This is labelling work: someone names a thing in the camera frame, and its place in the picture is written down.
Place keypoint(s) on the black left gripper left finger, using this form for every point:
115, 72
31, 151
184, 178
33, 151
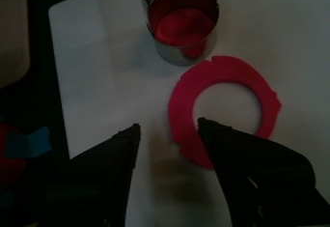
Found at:
93, 179

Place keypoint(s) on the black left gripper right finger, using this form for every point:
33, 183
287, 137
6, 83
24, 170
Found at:
262, 179

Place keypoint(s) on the round metal dough cutter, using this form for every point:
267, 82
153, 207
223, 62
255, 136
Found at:
180, 57

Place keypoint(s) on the round pink dough cutout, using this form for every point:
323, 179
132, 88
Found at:
184, 28

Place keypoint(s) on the blue tape piece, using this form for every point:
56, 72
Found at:
25, 142

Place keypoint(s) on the white cutting board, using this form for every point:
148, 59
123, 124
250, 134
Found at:
93, 76

